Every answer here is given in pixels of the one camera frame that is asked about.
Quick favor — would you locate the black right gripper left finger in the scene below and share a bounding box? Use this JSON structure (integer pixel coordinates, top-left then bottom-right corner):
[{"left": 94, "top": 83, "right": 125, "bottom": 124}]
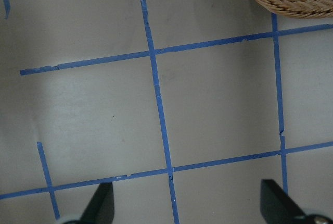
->
[{"left": 79, "top": 182, "right": 115, "bottom": 223}]

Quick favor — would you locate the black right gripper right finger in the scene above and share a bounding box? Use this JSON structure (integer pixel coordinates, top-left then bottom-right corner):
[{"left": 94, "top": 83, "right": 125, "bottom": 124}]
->
[{"left": 260, "top": 179, "right": 306, "bottom": 224}]

